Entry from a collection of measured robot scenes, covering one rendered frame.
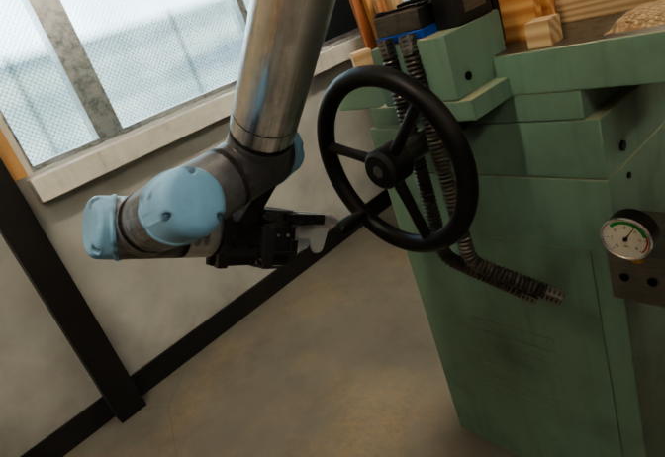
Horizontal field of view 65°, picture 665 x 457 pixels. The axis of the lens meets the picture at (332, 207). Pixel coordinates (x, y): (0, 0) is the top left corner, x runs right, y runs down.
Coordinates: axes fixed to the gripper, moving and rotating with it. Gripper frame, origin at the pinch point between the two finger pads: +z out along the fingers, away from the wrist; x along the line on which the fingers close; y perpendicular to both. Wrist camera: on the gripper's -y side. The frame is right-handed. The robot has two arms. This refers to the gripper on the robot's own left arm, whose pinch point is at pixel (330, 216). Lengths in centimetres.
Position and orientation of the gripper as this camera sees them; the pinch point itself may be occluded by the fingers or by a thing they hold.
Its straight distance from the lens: 81.1
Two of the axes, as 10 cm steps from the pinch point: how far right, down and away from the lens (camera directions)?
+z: 7.7, 0.3, 6.4
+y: -0.8, 10.0, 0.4
